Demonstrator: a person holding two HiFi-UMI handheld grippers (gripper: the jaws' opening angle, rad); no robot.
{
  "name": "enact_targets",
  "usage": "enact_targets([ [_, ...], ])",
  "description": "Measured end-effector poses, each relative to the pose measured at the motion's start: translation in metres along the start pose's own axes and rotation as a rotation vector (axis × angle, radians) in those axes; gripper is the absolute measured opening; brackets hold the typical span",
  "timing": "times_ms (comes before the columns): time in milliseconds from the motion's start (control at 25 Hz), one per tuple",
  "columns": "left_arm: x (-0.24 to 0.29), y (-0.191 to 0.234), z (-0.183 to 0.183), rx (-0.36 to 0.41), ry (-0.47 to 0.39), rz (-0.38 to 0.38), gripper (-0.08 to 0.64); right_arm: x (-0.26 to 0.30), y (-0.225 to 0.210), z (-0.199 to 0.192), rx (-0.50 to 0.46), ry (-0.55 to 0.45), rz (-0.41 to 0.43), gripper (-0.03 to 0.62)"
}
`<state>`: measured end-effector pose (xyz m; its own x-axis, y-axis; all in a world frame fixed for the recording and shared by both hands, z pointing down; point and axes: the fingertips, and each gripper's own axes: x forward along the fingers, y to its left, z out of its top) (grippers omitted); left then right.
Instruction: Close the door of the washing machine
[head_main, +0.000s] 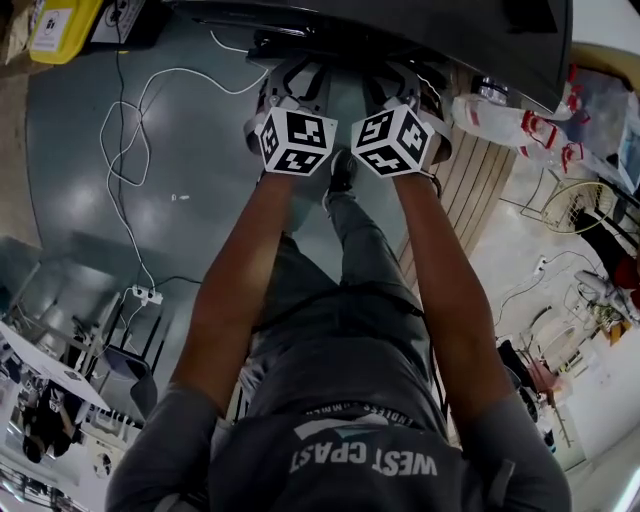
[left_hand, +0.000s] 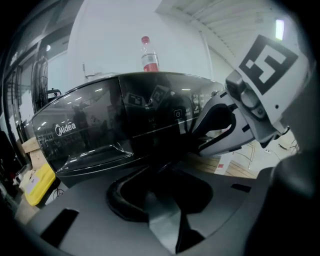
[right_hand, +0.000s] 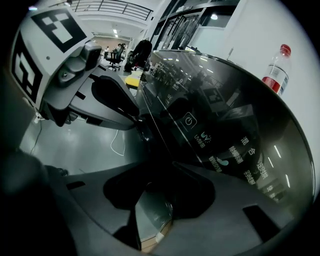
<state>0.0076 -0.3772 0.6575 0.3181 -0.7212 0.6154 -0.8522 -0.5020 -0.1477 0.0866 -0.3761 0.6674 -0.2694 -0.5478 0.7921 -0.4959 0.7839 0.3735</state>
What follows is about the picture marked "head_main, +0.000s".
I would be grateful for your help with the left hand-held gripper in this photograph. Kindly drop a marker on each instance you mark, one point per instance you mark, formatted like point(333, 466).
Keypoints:
point(295, 137)

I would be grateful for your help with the person's grey trousers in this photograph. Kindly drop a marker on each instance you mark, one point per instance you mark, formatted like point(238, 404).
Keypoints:
point(355, 260)

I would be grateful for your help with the person's black shoe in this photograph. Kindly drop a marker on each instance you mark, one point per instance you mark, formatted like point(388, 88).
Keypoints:
point(342, 172)

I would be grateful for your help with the person's right forearm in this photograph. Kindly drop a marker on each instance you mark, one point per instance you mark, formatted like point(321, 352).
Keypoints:
point(445, 280)

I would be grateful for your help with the wooden slatted platform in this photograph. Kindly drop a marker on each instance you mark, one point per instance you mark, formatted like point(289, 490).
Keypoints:
point(470, 190)

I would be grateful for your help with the person's grey t-shirt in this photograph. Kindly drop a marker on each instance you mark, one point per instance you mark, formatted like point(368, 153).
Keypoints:
point(340, 440)

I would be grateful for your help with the white table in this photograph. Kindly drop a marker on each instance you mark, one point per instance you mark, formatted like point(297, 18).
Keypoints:
point(45, 365)

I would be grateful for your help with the person's left forearm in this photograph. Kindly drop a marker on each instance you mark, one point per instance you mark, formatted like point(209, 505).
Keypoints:
point(235, 280)

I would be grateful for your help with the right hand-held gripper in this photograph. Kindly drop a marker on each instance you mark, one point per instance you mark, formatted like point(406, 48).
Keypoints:
point(390, 142)

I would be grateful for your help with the clear plastic bottle red label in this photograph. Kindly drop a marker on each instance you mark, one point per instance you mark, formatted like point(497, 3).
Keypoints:
point(492, 120)
point(575, 150)

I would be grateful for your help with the yellow plastic box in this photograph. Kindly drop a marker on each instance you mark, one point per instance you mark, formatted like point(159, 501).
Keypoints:
point(62, 27)

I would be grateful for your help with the white power strip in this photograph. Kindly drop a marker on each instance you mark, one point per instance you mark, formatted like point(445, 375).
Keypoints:
point(147, 295)

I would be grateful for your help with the black chair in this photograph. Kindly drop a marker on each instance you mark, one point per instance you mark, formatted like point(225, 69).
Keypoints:
point(127, 365)

